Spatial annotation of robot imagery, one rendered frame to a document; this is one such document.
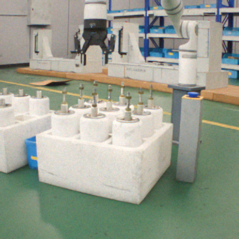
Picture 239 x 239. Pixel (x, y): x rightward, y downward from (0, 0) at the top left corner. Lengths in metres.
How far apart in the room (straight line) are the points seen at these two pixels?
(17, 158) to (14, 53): 6.72
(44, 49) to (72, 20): 3.30
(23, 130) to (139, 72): 2.61
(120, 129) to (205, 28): 2.44
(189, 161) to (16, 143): 0.67
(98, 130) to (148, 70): 2.67
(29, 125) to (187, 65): 0.79
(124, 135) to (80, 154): 0.16
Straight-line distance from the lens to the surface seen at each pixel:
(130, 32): 4.13
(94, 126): 1.02
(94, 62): 4.65
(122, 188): 1.01
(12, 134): 1.25
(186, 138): 1.14
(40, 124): 1.38
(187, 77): 1.56
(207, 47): 3.28
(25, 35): 8.08
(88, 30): 1.03
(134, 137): 0.99
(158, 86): 3.48
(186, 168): 1.18
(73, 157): 1.05
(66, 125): 1.09
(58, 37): 8.60
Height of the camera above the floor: 0.49
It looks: 14 degrees down
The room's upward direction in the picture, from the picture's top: 1 degrees clockwise
